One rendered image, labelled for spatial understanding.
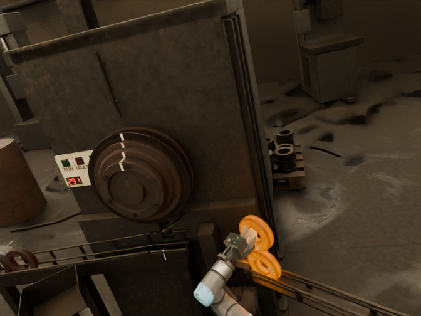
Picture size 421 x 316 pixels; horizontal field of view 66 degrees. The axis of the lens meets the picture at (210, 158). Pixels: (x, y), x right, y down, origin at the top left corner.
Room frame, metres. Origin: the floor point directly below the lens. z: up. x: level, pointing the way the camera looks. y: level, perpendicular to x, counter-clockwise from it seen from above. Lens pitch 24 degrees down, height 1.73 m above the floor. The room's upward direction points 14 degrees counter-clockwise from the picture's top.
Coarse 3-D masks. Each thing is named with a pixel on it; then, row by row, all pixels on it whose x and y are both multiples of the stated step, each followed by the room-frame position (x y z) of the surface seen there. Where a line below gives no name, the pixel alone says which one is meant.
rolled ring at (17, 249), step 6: (12, 252) 1.55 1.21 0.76; (18, 252) 1.54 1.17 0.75; (24, 252) 1.54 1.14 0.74; (30, 252) 1.56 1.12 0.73; (6, 258) 1.57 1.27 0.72; (12, 258) 1.58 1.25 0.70; (30, 258) 1.53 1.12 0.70; (36, 258) 1.56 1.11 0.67; (12, 264) 1.57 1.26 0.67; (18, 264) 1.59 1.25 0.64; (30, 264) 1.53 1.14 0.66; (36, 264) 1.54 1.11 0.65; (18, 270) 1.56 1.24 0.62
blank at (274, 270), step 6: (252, 252) 1.07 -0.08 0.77; (258, 252) 1.05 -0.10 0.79; (264, 252) 1.04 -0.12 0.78; (252, 258) 1.08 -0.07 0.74; (258, 258) 1.05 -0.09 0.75; (264, 258) 1.02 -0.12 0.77; (270, 258) 1.01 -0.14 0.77; (252, 264) 1.08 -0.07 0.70; (258, 264) 1.08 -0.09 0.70; (270, 264) 1.00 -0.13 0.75; (276, 264) 1.00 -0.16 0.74; (258, 270) 1.06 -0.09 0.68; (264, 270) 1.05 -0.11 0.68; (270, 270) 1.01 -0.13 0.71; (276, 270) 0.99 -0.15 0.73; (270, 276) 1.01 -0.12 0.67; (276, 276) 0.99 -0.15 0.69
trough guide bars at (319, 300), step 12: (264, 264) 1.09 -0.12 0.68; (264, 276) 1.01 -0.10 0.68; (288, 276) 0.99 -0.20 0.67; (300, 276) 0.95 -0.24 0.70; (288, 288) 0.93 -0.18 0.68; (324, 288) 0.88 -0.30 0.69; (300, 300) 0.88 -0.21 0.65; (312, 300) 0.84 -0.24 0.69; (324, 300) 0.81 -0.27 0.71; (348, 300) 0.80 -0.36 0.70; (360, 300) 0.77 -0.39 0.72; (348, 312) 0.74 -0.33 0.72; (372, 312) 0.75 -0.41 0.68; (384, 312) 0.71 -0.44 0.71; (396, 312) 0.69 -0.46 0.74
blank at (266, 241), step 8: (248, 216) 1.10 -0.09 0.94; (256, 216) 1.08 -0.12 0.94; (240, 224) 1.11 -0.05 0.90; (248, 224) 1.08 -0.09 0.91; (256, 224) 1.04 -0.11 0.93; (264, 224) 1.04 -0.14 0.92; (240, 232) 1.12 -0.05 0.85; (264, 232) 1.02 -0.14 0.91; (272, 232) 1.03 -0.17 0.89; (264, 240) 1.02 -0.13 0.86; (272, 240) 1.01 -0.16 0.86; (256, 248) 1.06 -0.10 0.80; (264, 248) 1.03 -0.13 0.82
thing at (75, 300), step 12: (48, 276) 1.31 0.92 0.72; (60, 276) 1.33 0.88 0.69; (72, 276) 1.34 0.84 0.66; (24, 288) 1.27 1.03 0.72; (36, 288) 1.29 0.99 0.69; (48, 288) 1.30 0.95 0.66; (60, 288) 1.32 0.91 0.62; (72, 288) 1.32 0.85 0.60; (84, 288) 1.27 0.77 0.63; (24, 300) 1.22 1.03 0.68; (36, 300) 1.28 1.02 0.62; (48, 300) 1.29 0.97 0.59; (60, 300) 1.26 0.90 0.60; (72, 300) 1.24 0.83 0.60; (84, 300) 1.17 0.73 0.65; (24, 312) 1.16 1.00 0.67; (36, 312) 1.23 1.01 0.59; (48, 312) 1.21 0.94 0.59; (60, 312) 1.18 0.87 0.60; (72, 312) 1.16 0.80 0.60
